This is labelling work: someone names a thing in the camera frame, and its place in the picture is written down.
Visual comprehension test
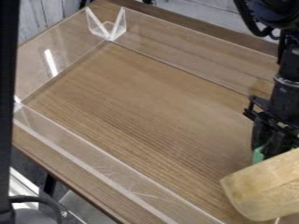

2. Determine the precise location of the green rectangular block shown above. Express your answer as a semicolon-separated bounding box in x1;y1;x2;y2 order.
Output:
252;145;265;164

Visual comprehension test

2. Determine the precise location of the clear acrylic front wall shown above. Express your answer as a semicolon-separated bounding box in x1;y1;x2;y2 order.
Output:
13;96;223;224

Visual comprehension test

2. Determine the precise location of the black vertical post foreground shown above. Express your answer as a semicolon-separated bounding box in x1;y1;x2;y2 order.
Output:
0;0;20;219

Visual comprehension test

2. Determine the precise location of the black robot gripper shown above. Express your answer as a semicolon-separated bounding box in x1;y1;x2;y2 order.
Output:
243;77;299;158

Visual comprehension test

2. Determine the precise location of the black table leg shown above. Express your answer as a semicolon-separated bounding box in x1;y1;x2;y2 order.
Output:
42;174;57;196

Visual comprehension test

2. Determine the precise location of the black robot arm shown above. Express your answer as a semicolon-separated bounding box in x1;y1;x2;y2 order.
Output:
233;0;299;163

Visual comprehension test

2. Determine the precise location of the grey metal plate with screw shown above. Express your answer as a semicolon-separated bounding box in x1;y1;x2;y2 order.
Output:
37;190;117;224

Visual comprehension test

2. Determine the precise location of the black cable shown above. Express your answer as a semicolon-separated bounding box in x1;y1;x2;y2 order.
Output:
9;195;65;224

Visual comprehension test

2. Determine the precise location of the clear acrylic corner bracket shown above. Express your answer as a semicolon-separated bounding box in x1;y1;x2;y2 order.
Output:
85;7;127;41

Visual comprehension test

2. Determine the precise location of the brown wooden bowl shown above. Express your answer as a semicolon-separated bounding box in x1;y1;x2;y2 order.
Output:
219;148;299;221

